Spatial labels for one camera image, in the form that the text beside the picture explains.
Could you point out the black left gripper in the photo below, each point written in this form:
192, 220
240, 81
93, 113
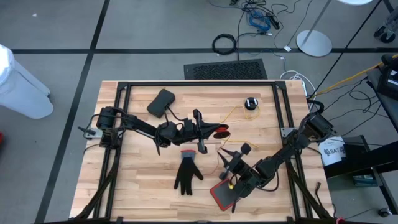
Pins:
189, 130

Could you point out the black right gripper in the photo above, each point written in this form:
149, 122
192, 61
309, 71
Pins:
241, 165

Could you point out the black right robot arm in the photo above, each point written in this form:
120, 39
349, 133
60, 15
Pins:
289, 149

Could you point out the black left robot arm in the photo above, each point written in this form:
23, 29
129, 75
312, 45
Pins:
136, 123

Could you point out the red square box grey lid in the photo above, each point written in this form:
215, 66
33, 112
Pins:
222, 196

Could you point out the black glove grey red cuff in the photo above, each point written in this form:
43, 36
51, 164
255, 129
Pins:
186, 174

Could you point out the black zippered case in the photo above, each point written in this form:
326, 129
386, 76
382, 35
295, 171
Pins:
161, 102

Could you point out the black floor vent grate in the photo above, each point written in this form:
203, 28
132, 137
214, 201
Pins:
225, 70

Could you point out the black power strip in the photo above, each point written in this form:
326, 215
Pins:
274, 21

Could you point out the black equipment cart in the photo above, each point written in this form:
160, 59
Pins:
357, 161

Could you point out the black electronics box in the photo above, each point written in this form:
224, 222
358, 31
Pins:
391, 81

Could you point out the white plastic bin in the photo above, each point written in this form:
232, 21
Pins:
21, 90

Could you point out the black caster chair base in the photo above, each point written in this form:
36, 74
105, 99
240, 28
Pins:
387, 36

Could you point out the black metal table frame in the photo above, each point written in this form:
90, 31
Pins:
202, 83

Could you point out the grey round-base pedestal stand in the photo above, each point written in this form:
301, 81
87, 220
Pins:
314, 43

